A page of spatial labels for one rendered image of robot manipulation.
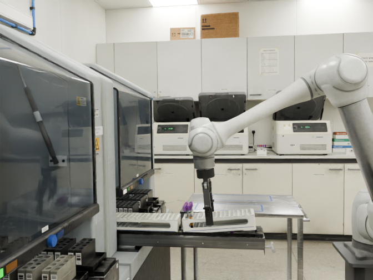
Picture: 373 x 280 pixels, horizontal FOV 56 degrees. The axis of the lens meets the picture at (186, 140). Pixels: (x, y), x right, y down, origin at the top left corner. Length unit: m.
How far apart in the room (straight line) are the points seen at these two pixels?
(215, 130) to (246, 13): 3.39
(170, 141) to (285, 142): 1.20
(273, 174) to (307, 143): 0.47
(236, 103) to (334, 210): 1.52
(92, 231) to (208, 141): 0.50
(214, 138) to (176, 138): 2.57
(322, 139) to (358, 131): 2.50
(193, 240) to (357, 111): 0.79
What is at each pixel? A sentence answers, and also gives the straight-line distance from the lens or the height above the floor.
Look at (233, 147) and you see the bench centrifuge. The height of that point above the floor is 0.99.
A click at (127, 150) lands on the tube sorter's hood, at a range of 1.58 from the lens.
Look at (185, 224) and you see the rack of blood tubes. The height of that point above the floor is 0.85.
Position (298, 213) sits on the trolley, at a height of 0.82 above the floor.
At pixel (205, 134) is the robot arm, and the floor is 1.22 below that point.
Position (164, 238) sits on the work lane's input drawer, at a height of 0.79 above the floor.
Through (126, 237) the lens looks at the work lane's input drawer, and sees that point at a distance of 1.54.
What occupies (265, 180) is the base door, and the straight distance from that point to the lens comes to 3.82.
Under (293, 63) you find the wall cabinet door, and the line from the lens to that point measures 4.15.
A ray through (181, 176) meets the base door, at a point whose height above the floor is 0.67.
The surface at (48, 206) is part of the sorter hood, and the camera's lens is 0.97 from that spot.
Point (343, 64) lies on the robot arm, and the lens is 1.31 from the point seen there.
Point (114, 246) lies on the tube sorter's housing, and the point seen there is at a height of 0.77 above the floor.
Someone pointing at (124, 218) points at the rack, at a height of 0.86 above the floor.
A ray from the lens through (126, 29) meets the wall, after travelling 4.73.
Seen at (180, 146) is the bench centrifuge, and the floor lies 1.00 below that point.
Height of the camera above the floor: 1.27
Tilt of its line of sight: 3 degrees down
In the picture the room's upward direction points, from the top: 1 degrees counter-clockwise
